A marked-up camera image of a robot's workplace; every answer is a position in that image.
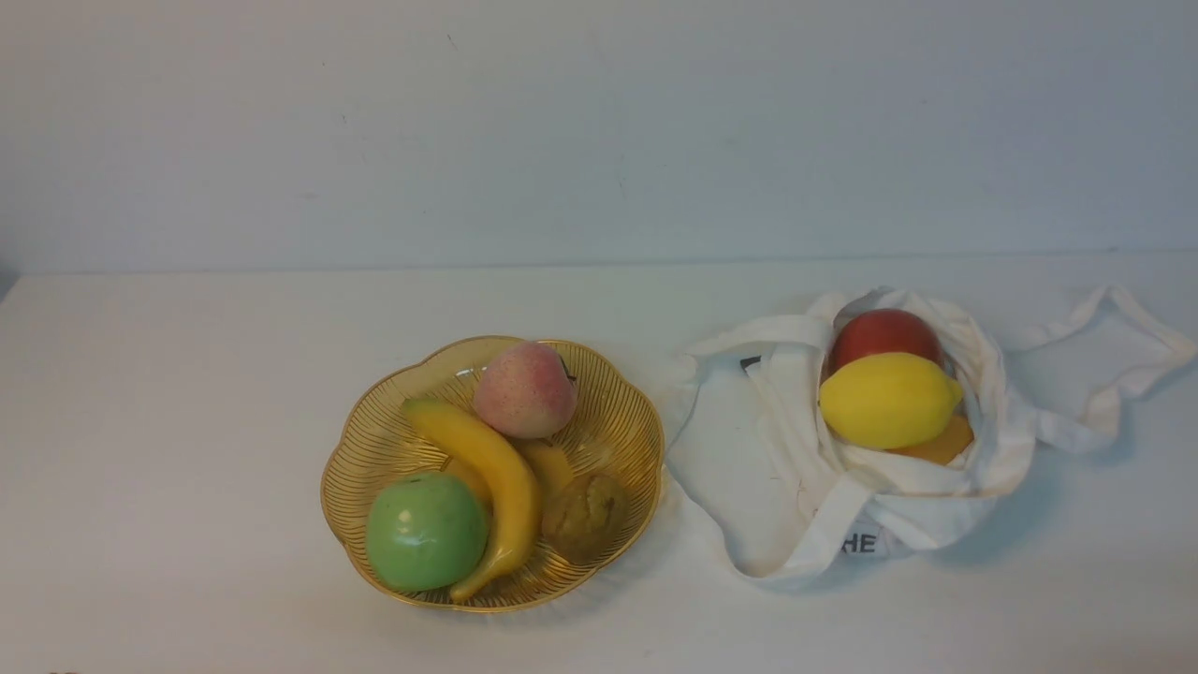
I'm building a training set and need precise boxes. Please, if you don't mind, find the yellow lemon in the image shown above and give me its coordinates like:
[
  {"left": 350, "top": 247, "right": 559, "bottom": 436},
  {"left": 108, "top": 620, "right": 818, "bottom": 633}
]
[{"left": 818, "top": 351, "right": 964, "bottom": 449}]

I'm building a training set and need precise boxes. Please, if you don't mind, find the brown walnut-like fruit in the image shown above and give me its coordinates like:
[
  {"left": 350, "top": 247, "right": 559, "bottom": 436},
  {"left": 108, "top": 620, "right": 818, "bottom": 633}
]
[{"left": 541, "top": 473, "right": 630, "bottom": 564}]

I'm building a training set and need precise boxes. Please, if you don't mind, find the white cloth bag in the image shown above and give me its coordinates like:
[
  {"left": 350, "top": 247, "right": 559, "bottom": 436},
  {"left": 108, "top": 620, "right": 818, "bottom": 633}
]
[{"left": 654, "top": 286, "right": 1194, "bottom": 590}]

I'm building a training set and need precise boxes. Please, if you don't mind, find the orange fruit in bag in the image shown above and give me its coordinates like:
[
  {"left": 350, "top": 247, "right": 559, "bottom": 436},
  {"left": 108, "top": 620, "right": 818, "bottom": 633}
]
[{"left": 889, "top": 415, "right": 974, "bottom": 466}]

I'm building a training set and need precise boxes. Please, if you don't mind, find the pink peach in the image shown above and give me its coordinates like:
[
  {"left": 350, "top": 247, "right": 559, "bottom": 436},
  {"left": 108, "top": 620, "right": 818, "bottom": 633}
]
[{"left": 474, "top": 341, "right": 577, "bottom": 439}]

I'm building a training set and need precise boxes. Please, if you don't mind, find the yellow banana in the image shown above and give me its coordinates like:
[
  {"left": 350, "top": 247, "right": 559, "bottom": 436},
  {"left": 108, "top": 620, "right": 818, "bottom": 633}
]
[{"left": 401, "top": 397, "right": 543, "bottom": 605}]

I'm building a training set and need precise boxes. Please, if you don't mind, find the green apple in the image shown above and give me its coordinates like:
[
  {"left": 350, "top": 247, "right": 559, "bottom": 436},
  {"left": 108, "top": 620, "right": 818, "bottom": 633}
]
[{"left": 365, "top": 470, "right": 489, "bottom": 593}]

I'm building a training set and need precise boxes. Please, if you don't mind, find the red apple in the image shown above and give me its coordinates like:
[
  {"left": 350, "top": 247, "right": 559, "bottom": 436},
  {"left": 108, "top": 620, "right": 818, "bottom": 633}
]
[{"left": 825, "top": 308, "right": 946, "bottom": 374}]

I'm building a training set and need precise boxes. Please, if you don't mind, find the gold wire fruit basket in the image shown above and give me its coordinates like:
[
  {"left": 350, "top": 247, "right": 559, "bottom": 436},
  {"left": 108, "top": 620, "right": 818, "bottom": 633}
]
[{"left": 320, "top": 334, "right": 665, "bottom": 615}]

